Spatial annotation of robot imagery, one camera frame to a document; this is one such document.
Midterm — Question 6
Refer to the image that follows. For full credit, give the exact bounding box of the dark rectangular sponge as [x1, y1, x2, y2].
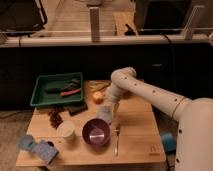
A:
[68, 103, 88, 116]

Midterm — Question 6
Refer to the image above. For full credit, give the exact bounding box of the red handled tool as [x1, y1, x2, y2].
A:
[60, 88, 81, 97]

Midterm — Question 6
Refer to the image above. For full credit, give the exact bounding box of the black handled tool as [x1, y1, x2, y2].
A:
[45, 79, 80, 94]

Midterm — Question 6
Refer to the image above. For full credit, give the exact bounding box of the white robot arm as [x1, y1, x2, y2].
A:
[98, 67, 213, 171]

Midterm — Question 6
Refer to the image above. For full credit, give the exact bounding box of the dark red grapes bunch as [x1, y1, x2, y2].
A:
[48, 107, 64, 129]

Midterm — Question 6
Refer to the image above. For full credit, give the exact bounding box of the blue object on floor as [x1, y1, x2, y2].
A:
[161, 133, 176, 152]

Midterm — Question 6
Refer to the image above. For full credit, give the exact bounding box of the yellow round fruit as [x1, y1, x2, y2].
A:
[92, 91, 104, 104]

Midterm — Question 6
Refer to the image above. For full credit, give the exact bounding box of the white horizontal rail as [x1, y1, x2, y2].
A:
[0, 34, 210, 48]

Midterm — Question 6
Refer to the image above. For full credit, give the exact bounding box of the blue grey towel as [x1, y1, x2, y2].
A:
[18, 135, 59, 164]

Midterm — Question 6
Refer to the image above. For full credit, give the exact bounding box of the white paper cup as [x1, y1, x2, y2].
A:
[57, 121, 75, 142]

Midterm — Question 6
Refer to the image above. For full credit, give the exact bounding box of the green plastic tray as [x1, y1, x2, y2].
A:
[30, 72, 84, 108]

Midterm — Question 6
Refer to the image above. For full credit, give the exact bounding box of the purple bowl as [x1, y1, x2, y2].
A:
[82, 118, 110, 147]

